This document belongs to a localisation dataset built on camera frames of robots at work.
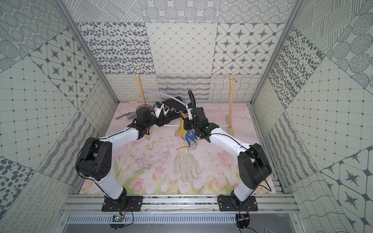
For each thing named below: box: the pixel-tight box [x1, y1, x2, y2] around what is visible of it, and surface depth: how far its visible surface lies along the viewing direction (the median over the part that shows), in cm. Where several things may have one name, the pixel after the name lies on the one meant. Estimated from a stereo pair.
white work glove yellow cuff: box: [174, 146, 202, 183], surface depth 90 cm
